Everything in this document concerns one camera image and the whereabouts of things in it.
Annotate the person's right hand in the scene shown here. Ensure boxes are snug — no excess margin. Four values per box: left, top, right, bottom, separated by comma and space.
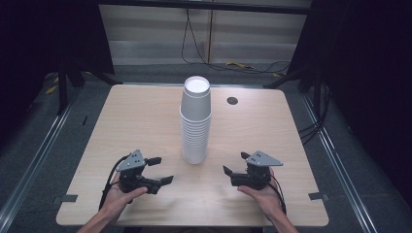
237, 168, 287, 223

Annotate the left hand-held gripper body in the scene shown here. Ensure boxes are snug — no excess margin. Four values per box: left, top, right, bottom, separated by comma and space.
115, 149, 162, 195

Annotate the black floor cable bundle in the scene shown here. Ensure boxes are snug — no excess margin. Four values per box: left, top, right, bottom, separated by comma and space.
296, 83, 332, 146

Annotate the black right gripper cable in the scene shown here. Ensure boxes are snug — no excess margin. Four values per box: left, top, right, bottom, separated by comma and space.
266, 181, 289, 216

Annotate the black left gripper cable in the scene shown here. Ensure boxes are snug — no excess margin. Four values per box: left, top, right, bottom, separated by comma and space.
98, 154, 130, 212

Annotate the person's left hand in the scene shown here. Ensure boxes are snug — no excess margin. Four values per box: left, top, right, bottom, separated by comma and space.
100, 181, 149, 221

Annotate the black hanging wall cable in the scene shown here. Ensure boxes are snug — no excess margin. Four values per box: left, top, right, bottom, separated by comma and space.
180, 8, 292, 76

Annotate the black horizontal bar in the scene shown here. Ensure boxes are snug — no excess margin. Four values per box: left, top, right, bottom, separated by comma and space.
98, 0, 313, 16

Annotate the stack of white paper cups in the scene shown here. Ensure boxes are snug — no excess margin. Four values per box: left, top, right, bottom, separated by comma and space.
179, 75, 213, 165

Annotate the metal floor rail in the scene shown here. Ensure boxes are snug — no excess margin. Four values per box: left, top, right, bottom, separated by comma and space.
301, 92, 379, 233
0, 86, 84, 225

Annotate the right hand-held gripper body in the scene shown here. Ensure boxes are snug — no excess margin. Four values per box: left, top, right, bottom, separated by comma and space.
230, 150, 285, 191

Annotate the grey tape strip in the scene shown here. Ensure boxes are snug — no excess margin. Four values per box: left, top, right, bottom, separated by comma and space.
307, 191, 329, 201
52, 193, 79, 205

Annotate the black metal stand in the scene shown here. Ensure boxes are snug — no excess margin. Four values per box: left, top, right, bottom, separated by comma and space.
55, 62, 123, 116

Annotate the black curtain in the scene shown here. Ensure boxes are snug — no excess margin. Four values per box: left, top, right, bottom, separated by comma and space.
287, 0, 412, 210
0, 0, 115, 147

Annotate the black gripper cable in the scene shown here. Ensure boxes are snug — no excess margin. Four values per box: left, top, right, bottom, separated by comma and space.
266, 181, 289, 216
98, 154, 130, 212

